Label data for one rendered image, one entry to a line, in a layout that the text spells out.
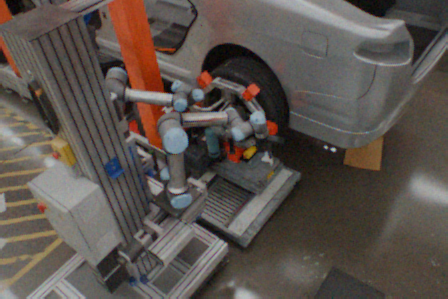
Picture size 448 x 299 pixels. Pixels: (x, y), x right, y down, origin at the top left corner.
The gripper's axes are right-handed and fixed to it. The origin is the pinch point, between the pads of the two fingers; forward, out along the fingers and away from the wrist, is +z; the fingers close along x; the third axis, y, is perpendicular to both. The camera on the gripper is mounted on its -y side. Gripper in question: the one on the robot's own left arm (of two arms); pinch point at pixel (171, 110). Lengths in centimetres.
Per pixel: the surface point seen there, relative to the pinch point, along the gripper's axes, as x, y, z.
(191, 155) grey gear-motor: 42, 20, 47
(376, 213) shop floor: 151, 90, -33
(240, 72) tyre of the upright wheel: 37, -16, -35
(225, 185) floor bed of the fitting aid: 77, 45, 55
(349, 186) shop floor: 154, 65, -13
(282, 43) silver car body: 42, -20, -72
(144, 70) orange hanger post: -15.1, -28.2, 1.5
